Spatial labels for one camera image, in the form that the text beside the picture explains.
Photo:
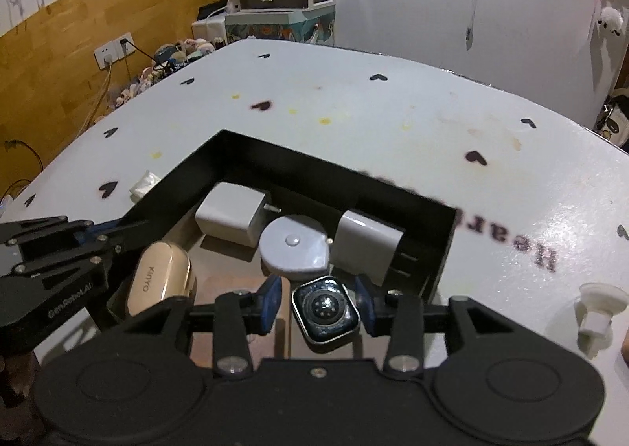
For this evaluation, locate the white wall socket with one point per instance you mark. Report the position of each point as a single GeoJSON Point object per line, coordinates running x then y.
{"type": "Point", "coordinates": [114, 50]}

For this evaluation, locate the white suction knob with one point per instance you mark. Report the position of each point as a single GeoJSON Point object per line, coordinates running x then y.
{"type": "Point", "coordinates": [597, 313]}

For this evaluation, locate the gold earbuds case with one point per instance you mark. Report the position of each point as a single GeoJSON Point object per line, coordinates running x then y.
{"type": "Point", "coordinates": [157, 279]}

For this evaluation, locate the patterned box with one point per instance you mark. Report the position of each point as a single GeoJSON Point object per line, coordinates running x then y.
{"type": "Point", "coordinates": [280, 26]}

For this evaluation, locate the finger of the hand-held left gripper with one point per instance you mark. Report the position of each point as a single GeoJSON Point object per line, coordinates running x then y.
{"type": "Point", "coordinates": [73, 262]}
{"type": "Point", "coordinates": [39, 230]}

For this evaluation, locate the crumpled paper scrap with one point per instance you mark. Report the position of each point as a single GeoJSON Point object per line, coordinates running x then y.
{"type": "Point", "coordinates": [143, 184]}

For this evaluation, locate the white charger cube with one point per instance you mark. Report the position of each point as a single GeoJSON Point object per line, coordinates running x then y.
{"type": "Point", "coordinates": [228, 220]}

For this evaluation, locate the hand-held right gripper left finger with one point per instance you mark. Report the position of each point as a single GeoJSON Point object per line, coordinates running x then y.
{"type": "Point", "coordinates": [271, 303]}

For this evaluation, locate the white device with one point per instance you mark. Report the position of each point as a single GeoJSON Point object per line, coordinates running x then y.
{"type": "Point", "coordinates": [209, 26]}

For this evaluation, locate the pile of plush toys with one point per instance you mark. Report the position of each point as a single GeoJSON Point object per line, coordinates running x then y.
{"type": "Point", "coordinates": [167, 63]}

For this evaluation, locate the white charger with prongs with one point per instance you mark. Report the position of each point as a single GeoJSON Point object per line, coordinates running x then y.
{"type": "Point", "coordinates": [366, 244]}

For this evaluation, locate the white plush sheep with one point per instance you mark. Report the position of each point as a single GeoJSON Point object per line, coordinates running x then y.
{"type": "Point", "coordinates": [611, 19]}

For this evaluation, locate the black storage box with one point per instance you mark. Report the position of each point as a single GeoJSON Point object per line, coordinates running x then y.
{"type": "Point", "coordinates": [319, 171]}

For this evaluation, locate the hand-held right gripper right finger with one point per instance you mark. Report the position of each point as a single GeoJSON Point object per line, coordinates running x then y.
{"type": "Point", "coordinates": [366, 306]}

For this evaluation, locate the panda bag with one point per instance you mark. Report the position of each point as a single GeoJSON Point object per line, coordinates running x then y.
{"type": "Point", "coordinates": [616, 117]}

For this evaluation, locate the white round tape measure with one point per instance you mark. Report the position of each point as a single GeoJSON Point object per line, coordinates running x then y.
{"type": "Point", "coordinates": [295, 249]}

